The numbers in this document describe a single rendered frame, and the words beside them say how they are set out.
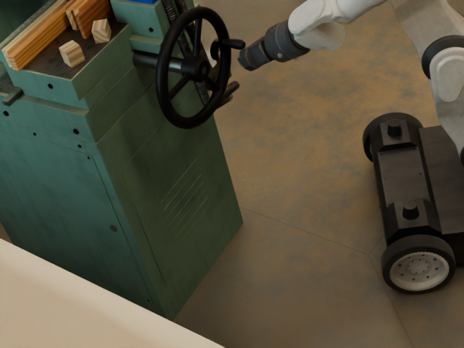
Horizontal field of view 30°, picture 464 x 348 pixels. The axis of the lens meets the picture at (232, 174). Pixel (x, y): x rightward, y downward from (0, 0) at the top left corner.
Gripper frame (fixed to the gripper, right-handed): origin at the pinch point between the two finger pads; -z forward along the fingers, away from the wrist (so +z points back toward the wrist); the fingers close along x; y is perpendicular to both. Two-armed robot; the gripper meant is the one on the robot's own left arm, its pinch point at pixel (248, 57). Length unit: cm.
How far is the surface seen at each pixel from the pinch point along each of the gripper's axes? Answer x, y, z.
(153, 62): -14.8, 9.9, -14.3
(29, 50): -35, 26, -28
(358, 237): 33, -68, -29
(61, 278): -135, 14, 130
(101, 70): -26.8, 14.4, -17.8
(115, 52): -20.8, 16.2, -17.5
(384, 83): 101, -42, -49
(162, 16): -12.0, 18.2, -6.5
